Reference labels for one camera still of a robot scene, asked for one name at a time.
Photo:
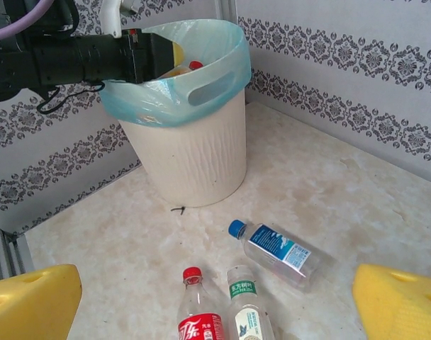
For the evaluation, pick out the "cream plastic waste bin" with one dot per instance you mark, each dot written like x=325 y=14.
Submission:
x=190 y=159

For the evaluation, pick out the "clear bottle green white label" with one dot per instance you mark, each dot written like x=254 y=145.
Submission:
x=249 y=318

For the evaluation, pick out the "aluminium table side rail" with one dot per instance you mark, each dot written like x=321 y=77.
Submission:
x=6 y=255

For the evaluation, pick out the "aluminium frame post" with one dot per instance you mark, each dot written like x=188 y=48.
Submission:
x=226 y=8

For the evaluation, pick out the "white bin with green liner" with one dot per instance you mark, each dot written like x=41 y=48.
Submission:
x=159 y=102

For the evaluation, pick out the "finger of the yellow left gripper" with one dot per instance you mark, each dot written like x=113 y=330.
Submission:
x=178 y=72
x=178 y=56

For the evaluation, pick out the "clear bottle blue cap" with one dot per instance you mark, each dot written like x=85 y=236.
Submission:
x=283 y=251

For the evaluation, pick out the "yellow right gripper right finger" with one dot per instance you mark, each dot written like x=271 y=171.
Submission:
x=403 y=308

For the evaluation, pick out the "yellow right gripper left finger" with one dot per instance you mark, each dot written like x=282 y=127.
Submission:
x=31 y=308

